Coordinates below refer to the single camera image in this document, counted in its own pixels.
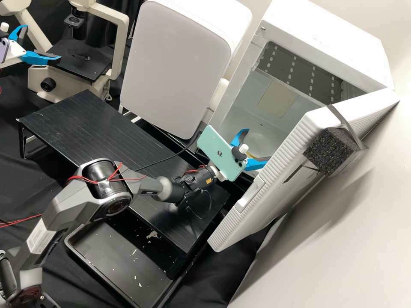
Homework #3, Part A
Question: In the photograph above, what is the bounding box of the left wrist camera phone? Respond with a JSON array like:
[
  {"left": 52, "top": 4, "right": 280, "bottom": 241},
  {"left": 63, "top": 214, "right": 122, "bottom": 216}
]
[{"left": 0, "top": 21, "right": 12, "bottom": 65}]

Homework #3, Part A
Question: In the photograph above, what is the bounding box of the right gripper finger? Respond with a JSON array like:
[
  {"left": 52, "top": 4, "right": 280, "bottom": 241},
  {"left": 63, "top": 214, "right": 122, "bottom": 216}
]
[
  {"left": 232, "top": 128, "right": 250, "bottom": 147},
  {"left": 245, "top": 156, "right": 269, "bottom": 172}
]

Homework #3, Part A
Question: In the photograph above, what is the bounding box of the cream microscope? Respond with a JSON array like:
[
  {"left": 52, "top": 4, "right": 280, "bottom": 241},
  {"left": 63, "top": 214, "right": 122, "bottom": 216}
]
[{"left": 0, "top": 0, "right": 131, "bottom": 103}]

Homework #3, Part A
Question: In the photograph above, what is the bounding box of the incubator door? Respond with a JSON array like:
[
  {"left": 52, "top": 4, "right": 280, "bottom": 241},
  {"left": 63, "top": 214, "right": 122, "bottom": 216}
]
[{"left": 207, "top": 87, "right": 402, "bottom": 254}]

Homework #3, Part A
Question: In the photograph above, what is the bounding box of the right wrist camera phone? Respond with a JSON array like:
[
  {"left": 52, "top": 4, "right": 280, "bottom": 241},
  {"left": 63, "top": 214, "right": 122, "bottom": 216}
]
[{"left": 196, "top": 124, "right": 251, "bottom": 183}]

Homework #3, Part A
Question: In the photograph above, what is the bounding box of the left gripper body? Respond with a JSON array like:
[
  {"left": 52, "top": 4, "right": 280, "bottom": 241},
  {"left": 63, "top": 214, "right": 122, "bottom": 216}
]
[{"left": 5, "top": 41, "right": 27, "bottom": 67}]

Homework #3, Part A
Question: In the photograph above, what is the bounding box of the black cable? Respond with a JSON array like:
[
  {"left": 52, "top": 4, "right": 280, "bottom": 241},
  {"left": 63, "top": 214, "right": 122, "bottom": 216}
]
[{"left": 132, "top": 127, "right": 208, "bottom": 172}]

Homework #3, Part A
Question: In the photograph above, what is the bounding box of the red wire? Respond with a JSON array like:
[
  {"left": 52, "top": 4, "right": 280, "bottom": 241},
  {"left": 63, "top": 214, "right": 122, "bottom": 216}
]
[{"left": 0, "top": 213, "right": 45, "bottom": 229}]

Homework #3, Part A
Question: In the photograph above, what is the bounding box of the white box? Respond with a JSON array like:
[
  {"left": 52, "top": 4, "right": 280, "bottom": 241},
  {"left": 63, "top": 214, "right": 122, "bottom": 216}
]
[{"left": 119, "top": 0, "right": 253, "bottom": 140}]

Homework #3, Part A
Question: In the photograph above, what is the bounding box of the wrist camera phone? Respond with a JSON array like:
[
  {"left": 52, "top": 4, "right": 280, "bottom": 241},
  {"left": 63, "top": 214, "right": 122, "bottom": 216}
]
[
  {"left": 196, "top": 124, "right": 251, "bottom": 183},
  {"left": 0, "top": 21, "right": 12, "bottom": 65}
]

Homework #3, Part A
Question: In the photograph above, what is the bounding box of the petri dish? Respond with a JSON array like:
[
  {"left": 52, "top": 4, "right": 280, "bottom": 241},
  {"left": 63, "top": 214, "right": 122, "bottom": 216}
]
[{"left": 244, "top": 151, "right": 268, "bottom": 163}]

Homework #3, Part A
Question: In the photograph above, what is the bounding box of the white incubator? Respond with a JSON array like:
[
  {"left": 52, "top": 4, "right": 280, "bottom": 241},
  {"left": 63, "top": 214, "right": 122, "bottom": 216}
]
[{"left": 205, "top": 0, "right": 395, "bottom": 161}]

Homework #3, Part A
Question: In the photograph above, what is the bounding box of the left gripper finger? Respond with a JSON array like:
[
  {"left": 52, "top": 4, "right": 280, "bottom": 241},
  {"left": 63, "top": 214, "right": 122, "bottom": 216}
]
[
  {"left": 9, "top": 25, "right": 28, "bottom": 42},
  {"left": 22, "top": 50, "right": 62, "bottom": 66}
]

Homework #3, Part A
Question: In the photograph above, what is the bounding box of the black tray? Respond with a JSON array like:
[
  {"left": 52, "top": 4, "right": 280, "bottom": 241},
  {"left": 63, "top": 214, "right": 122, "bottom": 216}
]
[{"left": 64, "top": 221, "right": 176, "bottom": 308}]

